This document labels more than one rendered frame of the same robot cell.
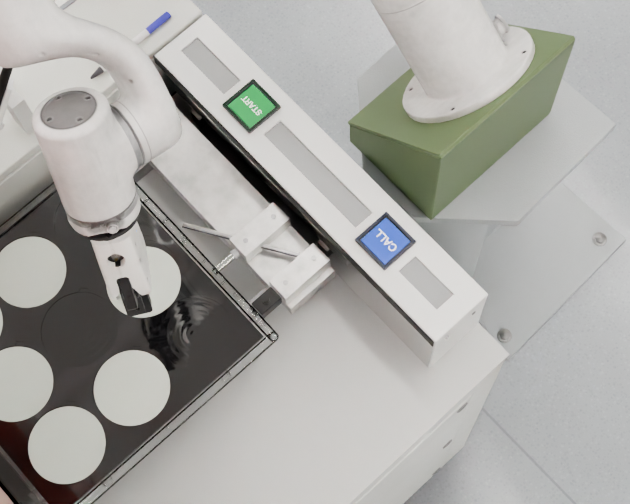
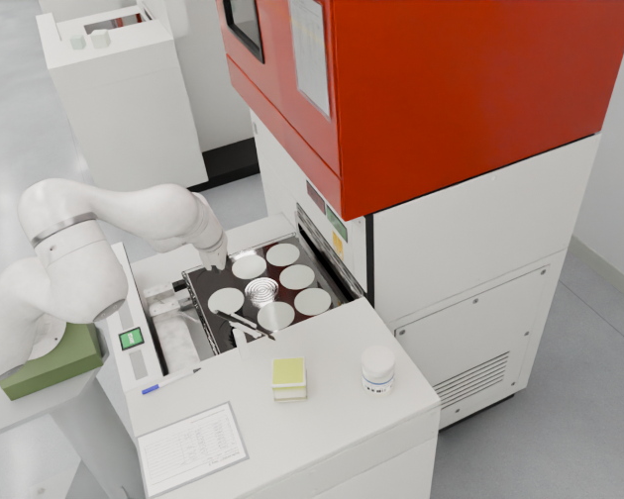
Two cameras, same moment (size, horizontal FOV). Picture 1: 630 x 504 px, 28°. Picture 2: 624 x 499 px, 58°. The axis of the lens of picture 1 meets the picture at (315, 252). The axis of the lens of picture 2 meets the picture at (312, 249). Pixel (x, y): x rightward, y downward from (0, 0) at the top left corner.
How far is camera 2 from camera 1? 1.73 m
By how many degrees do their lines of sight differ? 66
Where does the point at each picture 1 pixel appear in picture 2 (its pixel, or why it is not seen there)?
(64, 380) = (275, 273)
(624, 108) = not seen: outside the picture
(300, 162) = (126, 312)
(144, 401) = (246, 261)
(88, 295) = (253, 301)
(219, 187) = (172, 338)
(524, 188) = not seen: hidden behind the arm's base
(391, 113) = (72, 334)
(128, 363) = (246, 274)
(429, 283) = not seen: hidden behind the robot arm
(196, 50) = (140, 375)
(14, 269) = (282, 318)
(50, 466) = (291, 249)
